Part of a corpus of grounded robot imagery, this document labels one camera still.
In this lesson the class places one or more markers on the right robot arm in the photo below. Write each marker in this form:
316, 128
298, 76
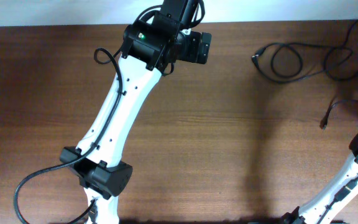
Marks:
333, 198

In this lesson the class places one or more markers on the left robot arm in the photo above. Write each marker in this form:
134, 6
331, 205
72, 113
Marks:
160, 36

